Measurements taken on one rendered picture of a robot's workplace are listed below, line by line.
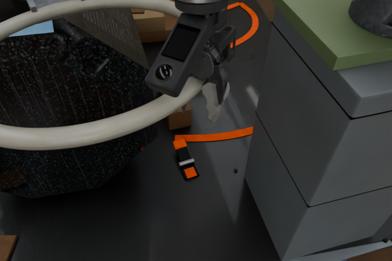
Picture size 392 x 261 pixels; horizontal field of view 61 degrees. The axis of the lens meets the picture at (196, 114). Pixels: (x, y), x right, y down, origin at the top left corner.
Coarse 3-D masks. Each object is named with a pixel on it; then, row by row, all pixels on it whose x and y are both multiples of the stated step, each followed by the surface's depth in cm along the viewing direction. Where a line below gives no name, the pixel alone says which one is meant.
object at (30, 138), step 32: (96, 0) 77; (128, 0) 77; (160, 0) 74; (0, 32) 68; (160, 96) 48; (192, 96) 50; (0, 128) 44; (32, 128) 44; (64, 128) 43; (96, 128) 43; (128, 128) 44
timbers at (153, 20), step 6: (150, 12) 218; (156, 12) 218; (138, 18) 212; (144, 18) 213; (150, 18) 213; (156, 18) 214; (162, 18) 215; (138, 24) 215; (144, 24) 216; (150, 24) 216; (156, 24) 217; (162, 24) 218; (138, 30) 218; (144, 30) 219; (150, 30) 219; (156, 30) 220
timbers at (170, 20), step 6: (168, 18) 232; (174, 18) 232; (168, 24) 226; (174, 24) 226; (162, 30) 221; (168, 30) 221; (144, 36) 221; (150, 36) 222; (156, 36) 223; (162, 36) 224; (168, 36) 224; (144, 42) 224; (150, 42) 225
